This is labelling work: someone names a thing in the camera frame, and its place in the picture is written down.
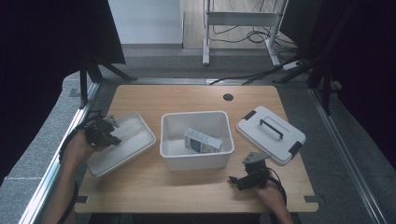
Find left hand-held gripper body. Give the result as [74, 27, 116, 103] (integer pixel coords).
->
[83, 115, 120, 148]

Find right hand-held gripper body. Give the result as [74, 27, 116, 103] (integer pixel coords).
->
[242, 151, 272, 189]

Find white plastic tray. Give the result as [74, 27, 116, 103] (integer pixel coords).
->
[86, 111, 158, 178]

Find white plastic storage box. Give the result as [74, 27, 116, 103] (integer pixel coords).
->
[159, 110, 235, 172]

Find white and blue carton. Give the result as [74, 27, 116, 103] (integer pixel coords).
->
[183, 127, 224, 154]

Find person's right hand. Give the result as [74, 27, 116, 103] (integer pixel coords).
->
[251, 180, 286, 210]

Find person's left hand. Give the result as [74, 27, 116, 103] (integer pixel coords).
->
[63, 130, 98, 164]

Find black tripod stand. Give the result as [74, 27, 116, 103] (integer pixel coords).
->
[78, 57, 138, 110]

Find black curtain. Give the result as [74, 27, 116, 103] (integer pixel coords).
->
[279, 0, 396, 172]
[0, 0, 127, 185]

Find black metal stand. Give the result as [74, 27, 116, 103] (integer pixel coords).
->
[274, 6, 342, 117]

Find white power strip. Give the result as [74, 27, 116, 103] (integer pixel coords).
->
[282, 60, 303, 72]

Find white metal stand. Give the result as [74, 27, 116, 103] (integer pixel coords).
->
[202, 0, 290, 68]

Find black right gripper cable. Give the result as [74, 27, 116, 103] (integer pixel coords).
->
[266, 167, 288, 206]

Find white lid with black handle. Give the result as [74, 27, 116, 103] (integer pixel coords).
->
[235, 105, 307, 166]

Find aluminium floor rail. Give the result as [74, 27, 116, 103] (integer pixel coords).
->
[307, 87, 389, 224]
[18, 82, 101, 224]

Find black cable bundle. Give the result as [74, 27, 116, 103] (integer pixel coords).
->
[208, 54, 312, 87]

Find looping black floor cables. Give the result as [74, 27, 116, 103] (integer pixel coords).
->
[211, 0, 298, 53]

